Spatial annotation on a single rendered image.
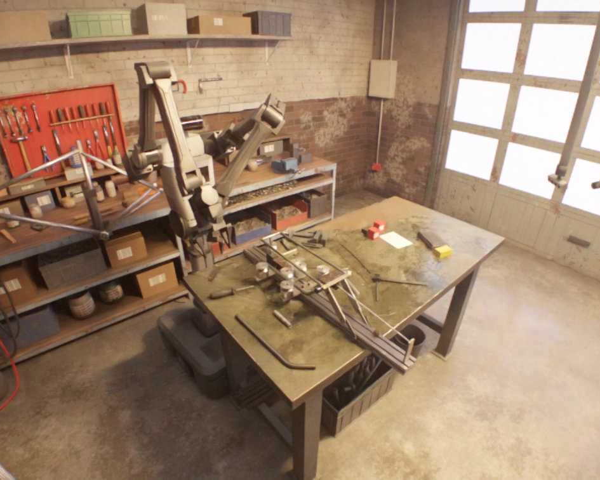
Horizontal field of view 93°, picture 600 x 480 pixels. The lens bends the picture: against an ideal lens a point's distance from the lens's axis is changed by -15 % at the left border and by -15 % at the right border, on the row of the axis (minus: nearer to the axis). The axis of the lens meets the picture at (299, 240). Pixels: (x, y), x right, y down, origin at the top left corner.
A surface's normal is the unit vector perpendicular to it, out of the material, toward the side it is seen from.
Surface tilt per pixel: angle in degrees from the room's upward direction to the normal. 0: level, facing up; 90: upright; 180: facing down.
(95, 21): 90
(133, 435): 0
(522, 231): 90
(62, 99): 90
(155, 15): 90
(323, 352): 0
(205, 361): 0
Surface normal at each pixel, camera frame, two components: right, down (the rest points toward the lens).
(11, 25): 0.60, 0.40
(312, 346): 0.00, -0.87
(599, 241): -0.77, 0.31
